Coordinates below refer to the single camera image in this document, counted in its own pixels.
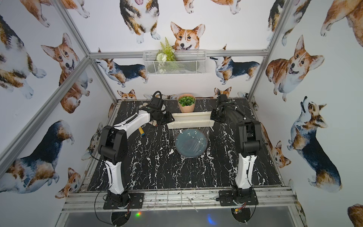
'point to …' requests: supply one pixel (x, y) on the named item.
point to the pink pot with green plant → (186, 102)
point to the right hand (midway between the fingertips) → (211, 117)
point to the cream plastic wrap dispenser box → (191, 120)
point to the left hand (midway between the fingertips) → (175, 118)
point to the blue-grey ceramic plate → (191, 143)
